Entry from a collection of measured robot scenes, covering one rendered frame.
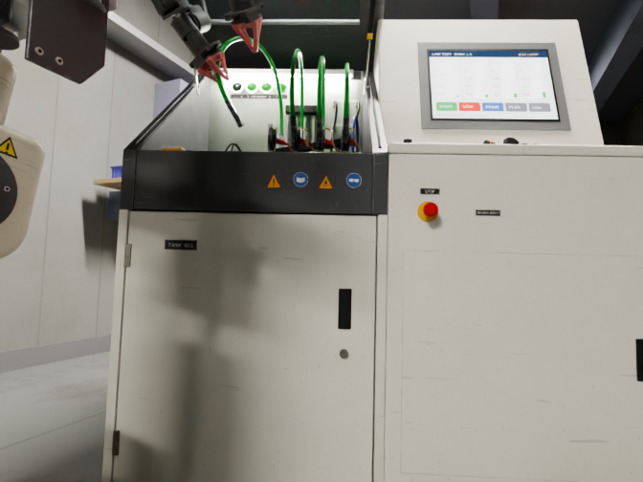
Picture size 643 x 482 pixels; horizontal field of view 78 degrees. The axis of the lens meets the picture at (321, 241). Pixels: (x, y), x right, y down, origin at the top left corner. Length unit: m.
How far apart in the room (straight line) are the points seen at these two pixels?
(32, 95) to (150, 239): 2.17
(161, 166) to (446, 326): 0.84
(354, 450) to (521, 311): 0.53
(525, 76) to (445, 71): 0.26
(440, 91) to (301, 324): 0.89
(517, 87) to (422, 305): 0.84
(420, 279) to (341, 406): 0.37
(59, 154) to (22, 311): 1.03
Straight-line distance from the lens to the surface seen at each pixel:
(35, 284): 3.07
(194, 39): 1.30
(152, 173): 1.14
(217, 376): 1.08
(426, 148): 1.07
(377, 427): 1.08
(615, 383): 1.23
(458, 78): 1.50
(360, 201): 1.02
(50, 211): 3.11
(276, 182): 1.04
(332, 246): 1.00
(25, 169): 0.61
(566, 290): 1.15
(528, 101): 1.52
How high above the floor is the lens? 0.65
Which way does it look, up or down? 4 degrees up
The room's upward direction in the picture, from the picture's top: 2 degrees clockwise
